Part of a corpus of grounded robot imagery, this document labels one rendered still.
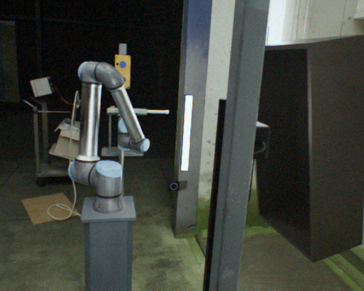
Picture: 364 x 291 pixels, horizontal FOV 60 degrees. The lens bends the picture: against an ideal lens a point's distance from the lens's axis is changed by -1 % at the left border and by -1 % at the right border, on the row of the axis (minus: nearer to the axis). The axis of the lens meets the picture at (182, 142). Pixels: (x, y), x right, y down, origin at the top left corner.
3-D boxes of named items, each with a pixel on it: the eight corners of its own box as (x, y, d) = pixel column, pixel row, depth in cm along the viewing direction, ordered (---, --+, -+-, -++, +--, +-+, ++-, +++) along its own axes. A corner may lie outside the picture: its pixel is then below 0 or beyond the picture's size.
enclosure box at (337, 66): (298, 202, 243) (293, 39, 208) (362, 244, 188) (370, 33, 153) (258, 215, 234) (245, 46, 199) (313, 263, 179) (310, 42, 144)
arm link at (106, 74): (121, 59, 178) (153, 144, 223) (104, 58, 184) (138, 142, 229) (109, 70, 171) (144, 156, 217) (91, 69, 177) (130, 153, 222)
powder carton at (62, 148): (53, 141, 414) (62, 113, 408) (86, 151, 428) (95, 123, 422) (47, 153, 364) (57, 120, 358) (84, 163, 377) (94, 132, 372)
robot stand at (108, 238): (82, 316, 190) (80, 219, 175) (86, 282, 219) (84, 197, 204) (134, 310, 197) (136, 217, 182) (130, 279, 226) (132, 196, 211)
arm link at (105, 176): (110, 198, 181) (110, 169, 177) (87, 191, 188) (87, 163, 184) (127, 190, 194) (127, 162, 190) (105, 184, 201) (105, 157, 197)
